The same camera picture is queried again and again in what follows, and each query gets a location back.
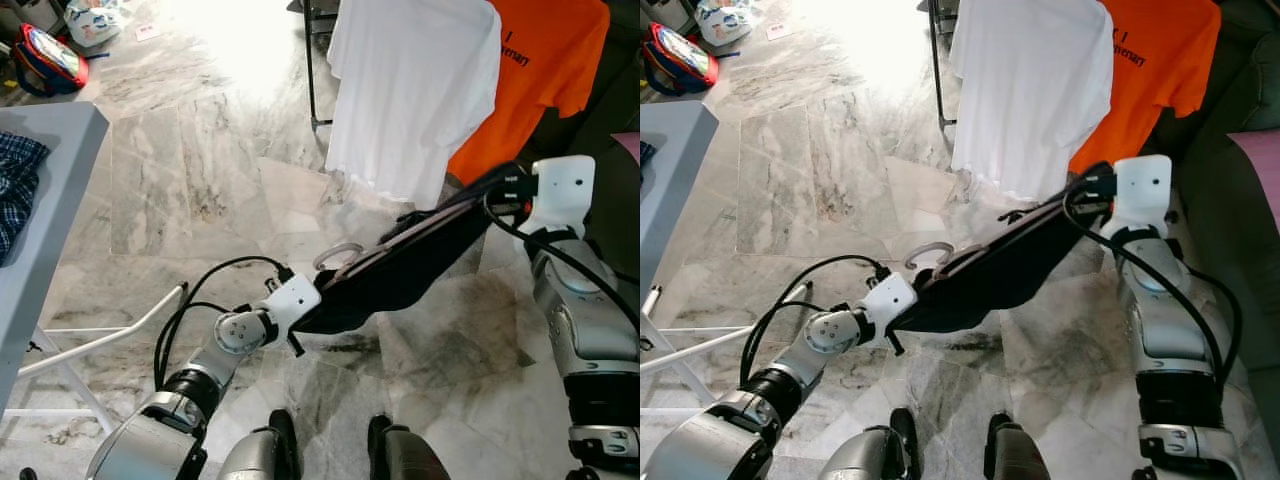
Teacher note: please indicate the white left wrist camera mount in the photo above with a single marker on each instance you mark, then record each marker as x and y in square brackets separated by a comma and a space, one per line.
[295, 300]
[888, 300]

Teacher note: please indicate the red blue backpack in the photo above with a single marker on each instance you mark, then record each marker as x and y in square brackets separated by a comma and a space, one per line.
[680, 55]
[50, 55]

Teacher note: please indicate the light blue folding table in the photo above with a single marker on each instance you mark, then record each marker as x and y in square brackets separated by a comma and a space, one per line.
[60, 200]
[680, 180]

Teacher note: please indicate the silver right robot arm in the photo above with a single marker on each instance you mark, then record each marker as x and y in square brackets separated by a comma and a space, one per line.
[580, 320]
[1165, 330]

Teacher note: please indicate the black clothes rack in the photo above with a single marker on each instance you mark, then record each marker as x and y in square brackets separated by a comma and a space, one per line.
[938, 70]
[310, 70]

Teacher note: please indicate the robot right leg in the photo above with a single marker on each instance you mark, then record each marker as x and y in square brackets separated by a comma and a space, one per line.
[410, 455]
[1030, 455]

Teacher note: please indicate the robot leg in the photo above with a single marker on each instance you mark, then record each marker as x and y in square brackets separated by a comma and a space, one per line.
[410, 455]
[255, 450]
[865, 450]
[1030, 455]

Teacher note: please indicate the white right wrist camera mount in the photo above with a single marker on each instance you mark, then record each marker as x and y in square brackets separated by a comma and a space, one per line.
[1142, 195]
[565, 195]

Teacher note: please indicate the pink clothes hanger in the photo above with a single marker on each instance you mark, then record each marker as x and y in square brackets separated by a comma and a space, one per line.
[338, 247]
[930, 245]

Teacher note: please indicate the orange hanging T-shirt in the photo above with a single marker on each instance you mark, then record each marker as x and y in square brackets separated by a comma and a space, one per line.
[1165, 70]
[550, 70]

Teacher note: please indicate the navy blue garment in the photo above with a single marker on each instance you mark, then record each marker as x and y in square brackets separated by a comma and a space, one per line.
[1010, 270]
[420, 270]

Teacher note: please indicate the pink cushion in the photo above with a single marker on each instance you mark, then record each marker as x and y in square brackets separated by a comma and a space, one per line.
[627, 147]
[1258, 180]

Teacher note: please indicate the white hanging T-shirt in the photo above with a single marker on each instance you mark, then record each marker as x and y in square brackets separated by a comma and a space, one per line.
[410, 100]
[1030, 100]

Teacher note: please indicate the blue plaid shirt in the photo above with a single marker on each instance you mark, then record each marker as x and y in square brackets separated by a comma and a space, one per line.
[20, 190]
[645, 152]

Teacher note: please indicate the dark green sofa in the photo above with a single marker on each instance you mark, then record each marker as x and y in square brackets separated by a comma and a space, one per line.
[625, 80]
[1220, 250]

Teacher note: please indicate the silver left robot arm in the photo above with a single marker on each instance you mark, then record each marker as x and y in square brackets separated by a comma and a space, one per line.
[830, 335]
[240, 335]

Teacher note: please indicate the white printed plastic bag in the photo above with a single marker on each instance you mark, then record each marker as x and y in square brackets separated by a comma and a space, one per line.
[725, 22]
[95, 22]

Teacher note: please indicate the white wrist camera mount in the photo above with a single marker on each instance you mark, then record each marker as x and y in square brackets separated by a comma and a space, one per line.
[565, 195]
[295, 300]
[888, 300]
[1142, 195]

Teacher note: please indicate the small pink white card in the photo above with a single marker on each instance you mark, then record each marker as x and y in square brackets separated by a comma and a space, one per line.
[147, 32]
[777, 32]

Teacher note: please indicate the robot left leg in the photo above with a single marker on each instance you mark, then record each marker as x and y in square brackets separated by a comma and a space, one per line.
[865, 450]
[255, 450]

